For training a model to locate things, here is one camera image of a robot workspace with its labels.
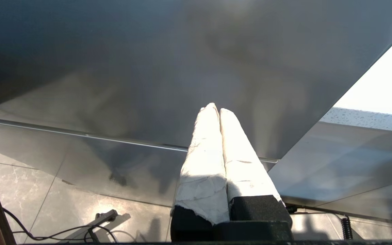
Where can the grey metal floor bracket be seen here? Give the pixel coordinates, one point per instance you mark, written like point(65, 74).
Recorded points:
point(107, 215)

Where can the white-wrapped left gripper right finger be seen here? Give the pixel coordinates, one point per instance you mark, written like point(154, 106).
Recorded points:
point(247, 170)

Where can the grey under-counter cabinet door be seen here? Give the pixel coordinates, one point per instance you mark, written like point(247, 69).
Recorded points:
point(352, 163)

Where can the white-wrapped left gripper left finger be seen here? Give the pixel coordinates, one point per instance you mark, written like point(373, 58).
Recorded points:
point(202, 170)

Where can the grey steel cabinet front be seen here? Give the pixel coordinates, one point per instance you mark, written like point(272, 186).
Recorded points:
point(114, 68)

